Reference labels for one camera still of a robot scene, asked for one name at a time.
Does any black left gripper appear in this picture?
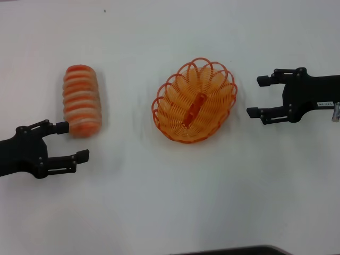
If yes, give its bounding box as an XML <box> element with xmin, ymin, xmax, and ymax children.
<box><xmin>0</xmin><ymin>119</ymin><xmax>90</xmax><ymax>179</ymax></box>

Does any orange white striped bread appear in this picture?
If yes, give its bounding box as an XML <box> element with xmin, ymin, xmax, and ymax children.
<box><xmin>61</xmin><ymin>64</ymin><xmax>103</xmax><ymax>139</ymax></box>

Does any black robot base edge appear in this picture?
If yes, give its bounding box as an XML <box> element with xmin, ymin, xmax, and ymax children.
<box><xmin>183</xmin><ymin>244</ymin><xmax>293</xmax><ymax>255</ymax></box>

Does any silver metal clamp screw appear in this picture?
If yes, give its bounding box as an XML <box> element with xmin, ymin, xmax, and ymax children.
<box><xmin>330</xmin><ymin>101</ymin><xmax>340</xmax><ymax>122</ymax></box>

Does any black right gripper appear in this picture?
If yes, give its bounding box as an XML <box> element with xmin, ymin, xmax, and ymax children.
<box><xmin>246</xmin><ymin>67</ymin><xmax>340</xmax><ymax>125</ymax></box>

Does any orange plastic woven basket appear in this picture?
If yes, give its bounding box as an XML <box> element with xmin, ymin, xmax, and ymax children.
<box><xmin>151</xmin><ymin>57</ymin><xmax>238</xmax><ymax>144</ymax></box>

